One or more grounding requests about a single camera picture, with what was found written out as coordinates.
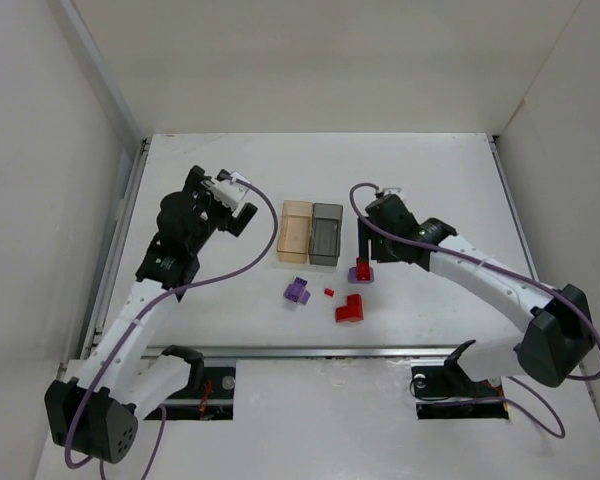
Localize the purple flower lego brick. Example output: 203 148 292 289
348 266 374 284

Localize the purple lego cluster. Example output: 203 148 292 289
283 277 311 305

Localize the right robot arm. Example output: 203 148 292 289
358 190 596 388

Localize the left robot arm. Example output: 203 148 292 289
44 166 257 464

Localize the grey transparent container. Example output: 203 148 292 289
309 203 343 267

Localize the orange transparent container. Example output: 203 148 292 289
277 200 313 264

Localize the large red lego brick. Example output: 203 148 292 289
335 294 364 323

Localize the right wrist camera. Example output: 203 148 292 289
376 187 402 198

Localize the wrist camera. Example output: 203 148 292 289
376 187 402 198
203 170 250 212

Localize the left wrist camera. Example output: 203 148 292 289
203 170 250 212

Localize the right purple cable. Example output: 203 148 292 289
348 181 600 440

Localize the purple cable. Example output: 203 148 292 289
63 172 279 480
348 181 600 440

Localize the left aluminium rail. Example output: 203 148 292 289
75 138 151 359

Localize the aluminium rail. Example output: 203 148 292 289
75 138 151 359
139 346 461 359
487 135 538 280

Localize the right aluminium rail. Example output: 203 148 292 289
487 135 538 280

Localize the front aluminium rail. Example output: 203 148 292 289
139 346 461 359

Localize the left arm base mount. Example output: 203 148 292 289
162 364 236 421

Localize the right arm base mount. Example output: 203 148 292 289
409 364 509 420

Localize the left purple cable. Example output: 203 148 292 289
63 172 279 480

